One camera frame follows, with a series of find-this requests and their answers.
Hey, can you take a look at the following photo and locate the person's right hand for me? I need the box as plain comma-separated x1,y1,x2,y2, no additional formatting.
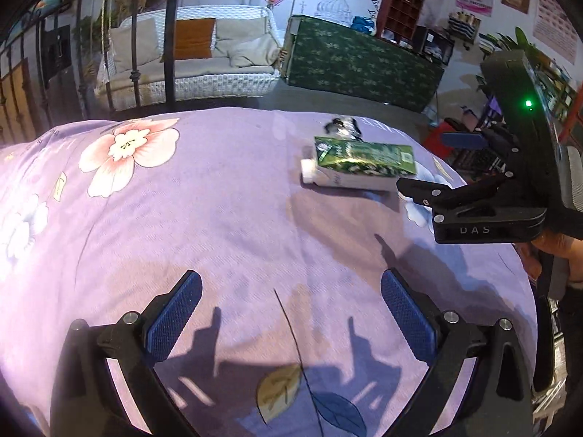
514,230,583,290

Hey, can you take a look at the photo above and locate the red paper bag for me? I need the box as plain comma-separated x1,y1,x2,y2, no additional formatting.
422,118,455,162

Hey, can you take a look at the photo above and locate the crumpled silver wrapper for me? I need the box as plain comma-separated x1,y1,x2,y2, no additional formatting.
324,117,363,141

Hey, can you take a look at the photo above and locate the green milk carton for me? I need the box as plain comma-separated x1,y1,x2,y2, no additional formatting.
300,136,417,192

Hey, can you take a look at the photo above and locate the purple floral tablecloth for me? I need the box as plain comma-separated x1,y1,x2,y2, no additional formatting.
1,109,537,436

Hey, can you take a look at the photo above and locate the green patterned covered table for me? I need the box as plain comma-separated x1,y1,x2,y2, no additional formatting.
281,16,445,113

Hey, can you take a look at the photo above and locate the red phone booth cabinet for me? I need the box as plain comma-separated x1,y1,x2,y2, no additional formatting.
376,0,425,43

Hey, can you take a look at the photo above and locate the white wicker swing sofa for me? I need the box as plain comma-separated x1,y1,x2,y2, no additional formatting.
94,5,283,111

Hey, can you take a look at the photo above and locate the orange cushion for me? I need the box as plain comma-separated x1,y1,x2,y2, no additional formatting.
174,18,215,60

